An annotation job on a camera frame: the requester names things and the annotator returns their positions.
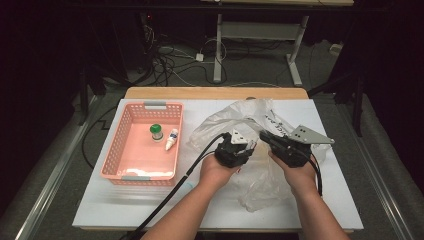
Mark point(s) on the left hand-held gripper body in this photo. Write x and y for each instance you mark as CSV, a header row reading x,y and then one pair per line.
x,y
230,153

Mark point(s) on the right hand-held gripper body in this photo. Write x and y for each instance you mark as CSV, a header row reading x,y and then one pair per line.
x,y
295,151

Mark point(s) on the clear plastic bag smiley print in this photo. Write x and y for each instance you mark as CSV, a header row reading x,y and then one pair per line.
x,y
263,183

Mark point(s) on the white dropper bottle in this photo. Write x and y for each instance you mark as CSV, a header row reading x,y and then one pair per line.
x,y
172,139

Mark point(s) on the small green-capped bottle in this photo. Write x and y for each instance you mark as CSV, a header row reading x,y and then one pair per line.
x,y
156,132

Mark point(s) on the pink plastic basket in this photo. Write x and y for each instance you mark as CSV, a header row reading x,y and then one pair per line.
x,y
146,150

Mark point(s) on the person's left hand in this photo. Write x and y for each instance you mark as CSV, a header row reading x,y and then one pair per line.
x,y
215,173

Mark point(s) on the person's right hand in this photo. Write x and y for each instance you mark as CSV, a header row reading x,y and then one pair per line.
x,y
300,176

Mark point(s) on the black metal stand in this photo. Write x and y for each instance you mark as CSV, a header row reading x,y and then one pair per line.
x,y
83,96
358,100

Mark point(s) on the white power adapter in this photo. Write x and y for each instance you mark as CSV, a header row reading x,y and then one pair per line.
x,y
199,57

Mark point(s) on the white power strip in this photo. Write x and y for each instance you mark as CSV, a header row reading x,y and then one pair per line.
x,y
336,49

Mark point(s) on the white table board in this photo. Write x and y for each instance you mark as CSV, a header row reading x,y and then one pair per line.
x,y
116,213

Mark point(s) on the metal floor rail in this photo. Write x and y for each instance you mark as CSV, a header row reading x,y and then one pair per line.
x,y
380,186
50,186

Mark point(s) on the white metal frame desk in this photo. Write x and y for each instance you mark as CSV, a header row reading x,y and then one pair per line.
x,y
258,30

